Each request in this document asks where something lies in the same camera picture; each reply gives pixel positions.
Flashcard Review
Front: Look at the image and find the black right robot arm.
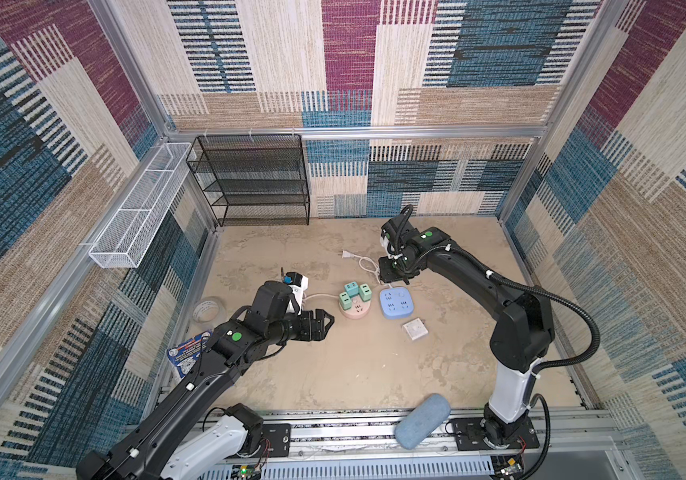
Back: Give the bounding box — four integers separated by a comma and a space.
379, 205, 601, 449

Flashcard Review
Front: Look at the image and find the blue printed booklet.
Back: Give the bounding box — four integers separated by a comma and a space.
167, 330, 211, 382

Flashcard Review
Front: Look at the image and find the teal plug adapter cube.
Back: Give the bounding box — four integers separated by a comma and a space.
344, 282, 360, 297

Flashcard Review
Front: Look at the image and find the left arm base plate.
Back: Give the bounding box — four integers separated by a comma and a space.
225, 423, 292, 460

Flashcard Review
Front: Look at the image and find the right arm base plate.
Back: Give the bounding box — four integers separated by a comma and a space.
448, 416, 541, 451

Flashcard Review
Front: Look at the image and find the white wire mesh basket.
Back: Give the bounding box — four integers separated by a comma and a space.
89, 142, 192, 269

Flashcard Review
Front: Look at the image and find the clear tape roll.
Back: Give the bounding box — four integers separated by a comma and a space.
193, 296, 227, 329

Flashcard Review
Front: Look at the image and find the green plug adapter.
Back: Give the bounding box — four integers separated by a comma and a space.
339, 292, 353, 311

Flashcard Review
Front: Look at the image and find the blue square power strip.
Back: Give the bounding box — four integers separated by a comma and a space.
379, 287, 415, 320

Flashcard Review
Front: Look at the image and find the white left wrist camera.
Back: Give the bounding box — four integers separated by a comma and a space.
282, 272, 309, 313

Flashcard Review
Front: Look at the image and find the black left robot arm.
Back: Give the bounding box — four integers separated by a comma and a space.
76, 280, 335, 479

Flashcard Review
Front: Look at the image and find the green plug adapter cube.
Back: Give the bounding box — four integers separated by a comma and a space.
359, 284, 373, 302

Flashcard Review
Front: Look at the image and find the white square adapter cube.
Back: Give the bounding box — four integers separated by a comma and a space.
402, 318, 429, 341

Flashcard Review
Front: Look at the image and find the white power strip cable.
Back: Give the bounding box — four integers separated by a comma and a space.
341, 249, 393, 290

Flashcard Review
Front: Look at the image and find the black wire shelf rack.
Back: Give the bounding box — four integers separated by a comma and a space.
188, 134, 311, 227

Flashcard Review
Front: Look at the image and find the pink round power strip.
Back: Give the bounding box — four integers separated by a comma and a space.
341, 297, 372, 320

